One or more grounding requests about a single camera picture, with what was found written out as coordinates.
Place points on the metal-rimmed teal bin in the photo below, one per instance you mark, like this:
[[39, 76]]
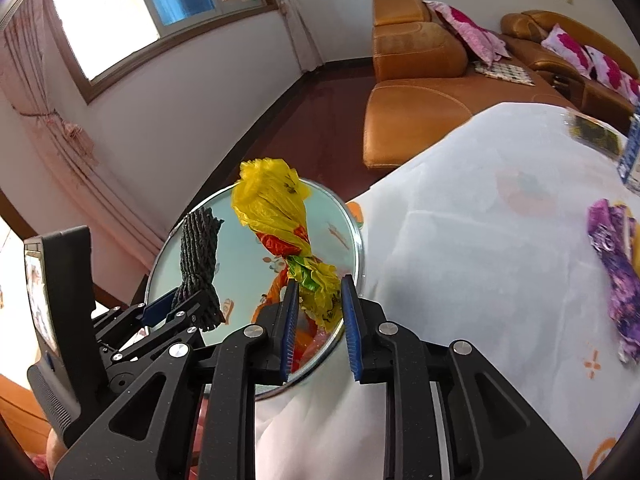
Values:
[[240, 285]]

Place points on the orange leather chaise sofa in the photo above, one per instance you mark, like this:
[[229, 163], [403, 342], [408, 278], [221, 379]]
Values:
[[415, 110]]

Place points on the purple foil wrapper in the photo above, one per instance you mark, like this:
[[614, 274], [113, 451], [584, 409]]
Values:
[[617, 270]]

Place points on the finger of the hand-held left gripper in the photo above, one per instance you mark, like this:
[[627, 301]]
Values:
[[187, 317], [157, 307]]

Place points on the white curtain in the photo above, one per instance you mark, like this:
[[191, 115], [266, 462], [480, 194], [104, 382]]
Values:
[[300, 30]]

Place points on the bright yellow plastic bag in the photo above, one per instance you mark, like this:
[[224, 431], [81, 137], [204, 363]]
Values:
[[270, 200]]

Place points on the checkered cloth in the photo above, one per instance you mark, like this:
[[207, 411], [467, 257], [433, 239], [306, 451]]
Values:
[[505, 72]]

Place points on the large pink floral pillow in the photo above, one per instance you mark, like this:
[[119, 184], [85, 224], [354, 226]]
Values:
[[465, 27]]

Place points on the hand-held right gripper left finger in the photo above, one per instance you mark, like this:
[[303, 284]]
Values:
[[287, 330]]

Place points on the pink curtain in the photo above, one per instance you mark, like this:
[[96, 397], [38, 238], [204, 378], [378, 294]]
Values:
[[30, 85]]

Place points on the tall blue white carton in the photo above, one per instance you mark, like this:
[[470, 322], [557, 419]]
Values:
[[631, 155]]

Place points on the white printed tablecloth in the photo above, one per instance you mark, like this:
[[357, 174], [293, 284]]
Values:
[[450, 235]]

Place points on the dark green seaweed packet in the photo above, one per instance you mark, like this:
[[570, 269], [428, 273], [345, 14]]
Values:
[[592, 132]]

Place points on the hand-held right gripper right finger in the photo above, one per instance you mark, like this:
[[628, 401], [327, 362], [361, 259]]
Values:
[[351, 330]]

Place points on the crumpled red bag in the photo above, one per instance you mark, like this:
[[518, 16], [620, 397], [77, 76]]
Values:
[[306, 342]]

